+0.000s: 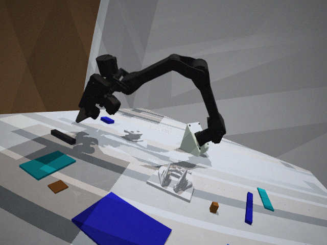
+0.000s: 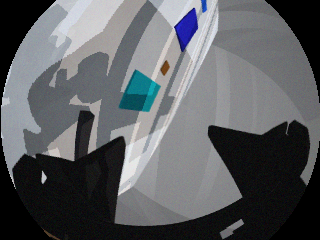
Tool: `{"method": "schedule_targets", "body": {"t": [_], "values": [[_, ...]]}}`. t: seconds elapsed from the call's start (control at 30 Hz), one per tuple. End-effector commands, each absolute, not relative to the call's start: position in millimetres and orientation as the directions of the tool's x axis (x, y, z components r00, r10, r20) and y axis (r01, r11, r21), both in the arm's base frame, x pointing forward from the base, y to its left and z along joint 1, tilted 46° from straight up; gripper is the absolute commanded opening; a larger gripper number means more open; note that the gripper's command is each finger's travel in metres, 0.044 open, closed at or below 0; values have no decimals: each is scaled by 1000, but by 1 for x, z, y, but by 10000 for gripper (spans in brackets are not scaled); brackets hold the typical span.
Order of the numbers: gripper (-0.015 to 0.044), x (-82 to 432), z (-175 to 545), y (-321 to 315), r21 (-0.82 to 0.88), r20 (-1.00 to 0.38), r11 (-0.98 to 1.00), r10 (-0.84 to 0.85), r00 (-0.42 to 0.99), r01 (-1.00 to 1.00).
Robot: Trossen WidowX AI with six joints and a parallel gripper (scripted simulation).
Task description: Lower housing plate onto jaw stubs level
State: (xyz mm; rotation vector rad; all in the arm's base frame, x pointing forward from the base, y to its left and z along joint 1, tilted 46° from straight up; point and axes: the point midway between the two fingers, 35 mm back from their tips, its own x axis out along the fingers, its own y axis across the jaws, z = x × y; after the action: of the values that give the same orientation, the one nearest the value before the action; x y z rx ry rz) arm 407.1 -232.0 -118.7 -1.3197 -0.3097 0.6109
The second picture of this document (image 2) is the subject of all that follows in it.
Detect teal flat plate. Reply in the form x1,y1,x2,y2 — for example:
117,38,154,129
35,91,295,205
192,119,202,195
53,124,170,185
119,69,160,112

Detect brown flat square plate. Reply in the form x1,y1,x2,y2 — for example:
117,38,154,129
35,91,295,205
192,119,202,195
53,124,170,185
160,60,171,76

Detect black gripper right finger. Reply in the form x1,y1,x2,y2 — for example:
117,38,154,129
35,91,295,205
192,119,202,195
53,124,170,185
208,121,288,196

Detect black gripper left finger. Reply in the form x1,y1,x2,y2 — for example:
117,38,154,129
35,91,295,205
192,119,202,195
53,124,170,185
36,136,125,223

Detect black rectangular bar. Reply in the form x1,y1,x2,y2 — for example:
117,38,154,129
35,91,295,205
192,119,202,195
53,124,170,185
75,109,95,160

